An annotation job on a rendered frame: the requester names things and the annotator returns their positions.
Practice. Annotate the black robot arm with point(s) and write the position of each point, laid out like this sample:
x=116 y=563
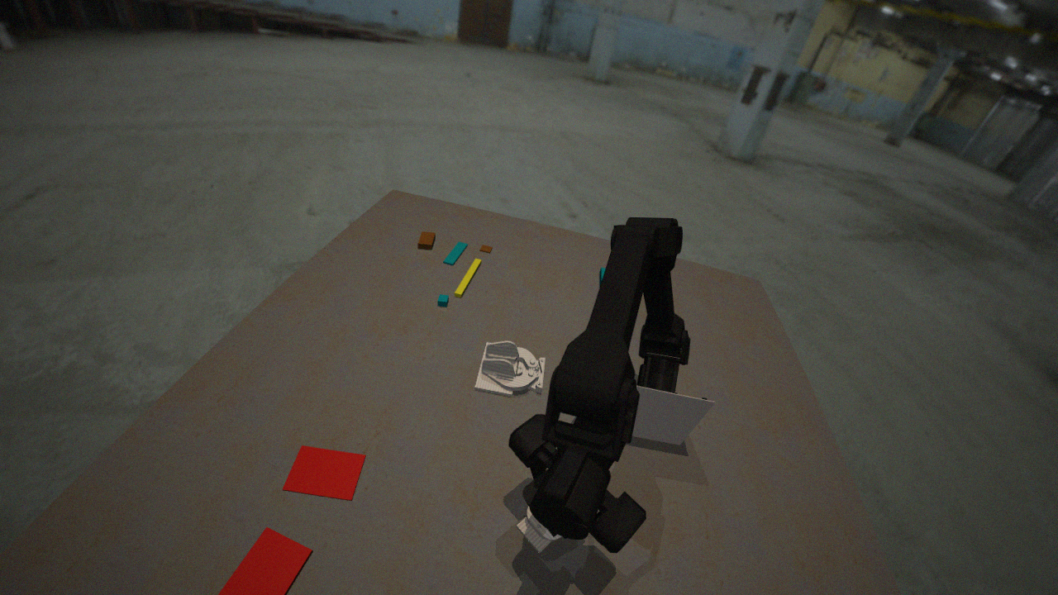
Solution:
x=595 y=378

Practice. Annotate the teal flat bar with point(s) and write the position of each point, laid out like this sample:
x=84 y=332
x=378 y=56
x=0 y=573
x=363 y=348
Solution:
x=455 y=253

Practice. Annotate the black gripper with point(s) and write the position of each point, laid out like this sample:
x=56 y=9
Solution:
x=618 y=519

